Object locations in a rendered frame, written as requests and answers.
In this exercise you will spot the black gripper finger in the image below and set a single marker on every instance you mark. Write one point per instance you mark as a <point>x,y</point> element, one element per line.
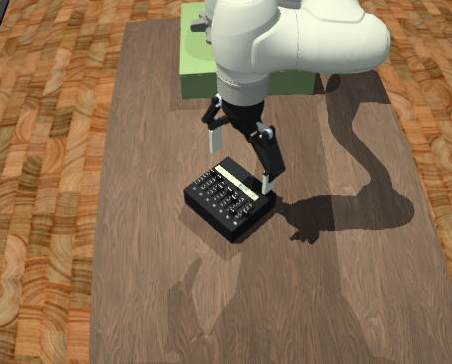
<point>215,128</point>
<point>265,144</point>

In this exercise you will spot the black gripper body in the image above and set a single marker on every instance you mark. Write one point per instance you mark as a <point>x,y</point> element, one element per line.
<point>249,115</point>

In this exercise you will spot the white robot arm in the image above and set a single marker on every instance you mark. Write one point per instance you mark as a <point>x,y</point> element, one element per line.
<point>250,39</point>

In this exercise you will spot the black lighting desk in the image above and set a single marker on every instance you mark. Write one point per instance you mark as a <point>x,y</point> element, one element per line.
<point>229,198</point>

